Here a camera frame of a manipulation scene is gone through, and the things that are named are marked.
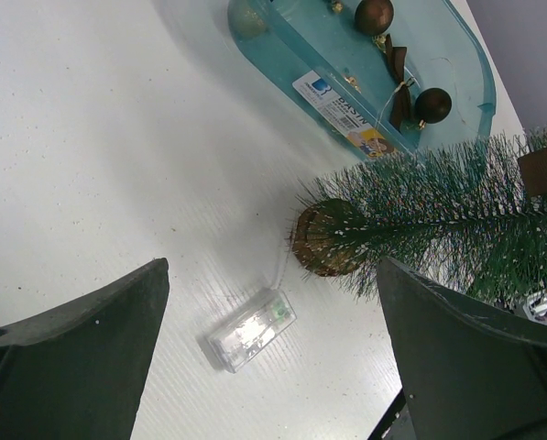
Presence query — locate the clear battery box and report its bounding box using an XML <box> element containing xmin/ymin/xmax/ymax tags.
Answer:
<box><xmin>206</xmin><ymin>289</ymin><xmax>297</xmax><ymax>374</ymax></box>

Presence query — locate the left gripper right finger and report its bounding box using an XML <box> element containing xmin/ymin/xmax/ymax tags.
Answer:
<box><xmin>374</xmin><ymin>258</ymin><xmax>547</xmax><ymax>439</ymax></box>

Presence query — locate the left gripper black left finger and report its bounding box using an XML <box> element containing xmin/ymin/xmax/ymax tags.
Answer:
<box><xmin>0</xmin><ymin>258</ymin><xmax>170</xmax><ymax>439</ymax></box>

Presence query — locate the brown matte bauble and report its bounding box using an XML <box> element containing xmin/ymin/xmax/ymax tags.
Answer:
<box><xmin>355</xmin><ymin>0</ymin><xmax>394</xmax><ymax>37</ymax></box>

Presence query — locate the dark brown bauble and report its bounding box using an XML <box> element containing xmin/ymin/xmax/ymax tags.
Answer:
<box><xmin>414</xmin><ymin>87</ymin><xmax>453</xmax><ymax>124</ymax></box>

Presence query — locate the brown ribbon bow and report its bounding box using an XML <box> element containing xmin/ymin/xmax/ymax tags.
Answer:
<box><xmin>385</xmin><ymin>34</ymin><xmax>412</xmax><ymax>131</ymax></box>

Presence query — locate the brown ribbon bow garland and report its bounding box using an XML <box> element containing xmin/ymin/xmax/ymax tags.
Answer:
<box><xmin>518</xmin><ymin>148</ymin><xmax>547</xmax><ymax>197</ymax></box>

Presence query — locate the small green christmas tree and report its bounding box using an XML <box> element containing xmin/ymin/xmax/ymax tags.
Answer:
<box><xmin>291</xmin><ymin>128</ymin><xmax>547</xmax><ymax>303</ymax></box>

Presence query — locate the teal plastic tray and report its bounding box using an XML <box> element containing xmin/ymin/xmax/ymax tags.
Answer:
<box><xmin>231</xmin><ymin>1</ymin><xmax>497</xmax><ymax>159</ymax></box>

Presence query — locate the small gold bauble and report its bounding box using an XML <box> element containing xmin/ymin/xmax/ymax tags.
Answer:
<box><xmin>227</xmin><ymin>0</ymin><xmax>268</xmax><ymax>39</ymax></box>

